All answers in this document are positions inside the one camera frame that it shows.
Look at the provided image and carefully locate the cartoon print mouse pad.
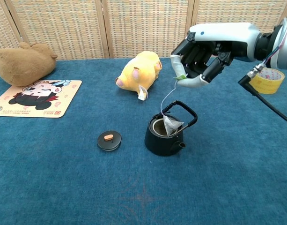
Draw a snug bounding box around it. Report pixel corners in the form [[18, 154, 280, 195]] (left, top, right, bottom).
[[0, 79, 83, 119]]

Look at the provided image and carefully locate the blue carpet table cover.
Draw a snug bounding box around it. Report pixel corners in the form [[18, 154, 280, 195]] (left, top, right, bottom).
[[0, 55, 287, 225]]

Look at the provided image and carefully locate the black teapot lid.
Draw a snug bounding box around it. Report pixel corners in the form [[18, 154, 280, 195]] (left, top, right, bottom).
[[97, 130, 122, 152]]

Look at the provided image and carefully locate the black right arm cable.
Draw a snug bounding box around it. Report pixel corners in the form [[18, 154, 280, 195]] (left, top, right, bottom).
[[238, 64, 287, 125]]

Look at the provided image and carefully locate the woven folding screen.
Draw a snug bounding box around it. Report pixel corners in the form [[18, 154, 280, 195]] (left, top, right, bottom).
[[0, 0, 287, 60]]

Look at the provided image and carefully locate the brown plush toy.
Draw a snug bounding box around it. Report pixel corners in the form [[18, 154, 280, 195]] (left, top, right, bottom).
[[0, 41, 58, 87]]

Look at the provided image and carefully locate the yellow plush toy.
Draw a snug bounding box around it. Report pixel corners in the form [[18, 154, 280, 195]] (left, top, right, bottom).
[[115, 50, 162, 102]]

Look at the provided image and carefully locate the black cast iron teapot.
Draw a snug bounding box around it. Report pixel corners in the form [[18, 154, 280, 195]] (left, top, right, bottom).
[[144, 100, 198, 157]]

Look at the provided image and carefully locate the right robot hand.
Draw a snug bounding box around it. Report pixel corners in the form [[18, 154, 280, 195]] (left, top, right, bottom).
[[170, 22, 263, 89]]

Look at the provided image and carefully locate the tea bag with green tag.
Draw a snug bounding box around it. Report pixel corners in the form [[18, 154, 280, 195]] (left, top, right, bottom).
[[160, 73, 188, 137]]

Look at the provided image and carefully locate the yellow packing tape roll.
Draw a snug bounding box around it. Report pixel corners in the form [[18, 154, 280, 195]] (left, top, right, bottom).
[[249, 67, 286, 95]]

